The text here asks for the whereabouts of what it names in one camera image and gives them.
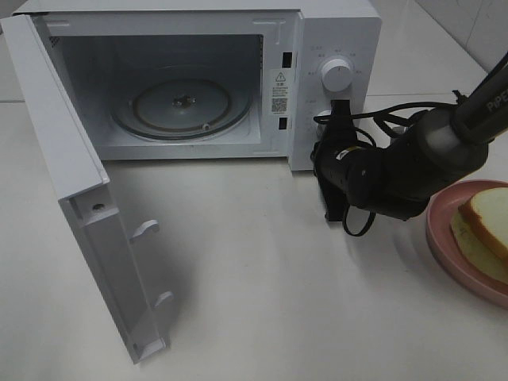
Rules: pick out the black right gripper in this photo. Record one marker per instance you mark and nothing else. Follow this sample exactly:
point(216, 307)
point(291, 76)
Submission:
point(335, 141)

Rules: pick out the pink round plate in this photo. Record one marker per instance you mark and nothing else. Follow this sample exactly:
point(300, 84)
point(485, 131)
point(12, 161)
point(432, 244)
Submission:
point(444, 248)

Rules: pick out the white bread sandwich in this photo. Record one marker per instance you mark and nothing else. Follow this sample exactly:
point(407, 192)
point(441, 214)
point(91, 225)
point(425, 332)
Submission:
point(479, 227)

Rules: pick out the white microwave door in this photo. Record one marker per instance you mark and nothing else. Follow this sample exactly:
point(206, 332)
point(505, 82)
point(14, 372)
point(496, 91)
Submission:
point(81, 183)

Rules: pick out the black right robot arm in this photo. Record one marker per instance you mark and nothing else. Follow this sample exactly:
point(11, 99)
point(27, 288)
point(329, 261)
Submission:
point(392, 161)

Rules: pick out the lower white timer knob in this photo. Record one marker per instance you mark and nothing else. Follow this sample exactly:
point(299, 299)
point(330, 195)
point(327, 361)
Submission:
point(321, 123)

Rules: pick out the upper white power knob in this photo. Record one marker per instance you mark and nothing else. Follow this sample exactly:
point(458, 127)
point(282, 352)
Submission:
point(336, 74)

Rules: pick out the white warning label sticker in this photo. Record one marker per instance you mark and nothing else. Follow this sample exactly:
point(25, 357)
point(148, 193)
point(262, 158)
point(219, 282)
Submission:
point(280, 91)

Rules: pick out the white microwave oven body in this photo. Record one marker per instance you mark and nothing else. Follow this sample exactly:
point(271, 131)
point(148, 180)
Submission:
point(112, 48)

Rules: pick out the glass microwave turntable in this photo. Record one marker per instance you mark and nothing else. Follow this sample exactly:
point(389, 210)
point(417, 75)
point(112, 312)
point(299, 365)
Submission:
point(182, 109)

